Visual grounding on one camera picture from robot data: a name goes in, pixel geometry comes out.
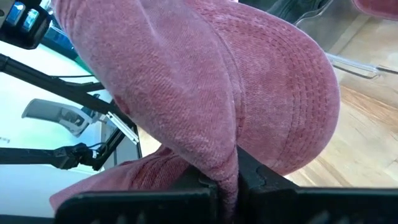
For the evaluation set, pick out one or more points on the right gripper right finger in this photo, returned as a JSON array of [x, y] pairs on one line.
[[311, 205]]

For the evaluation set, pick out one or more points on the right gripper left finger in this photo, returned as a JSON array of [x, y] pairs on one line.
[[140, 208]]

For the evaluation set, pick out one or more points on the clear plastic bin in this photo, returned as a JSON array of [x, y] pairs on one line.
[[326, 9], [342, 34]]

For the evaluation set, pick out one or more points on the black device with blue panels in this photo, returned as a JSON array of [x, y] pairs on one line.
[[28, 34]]

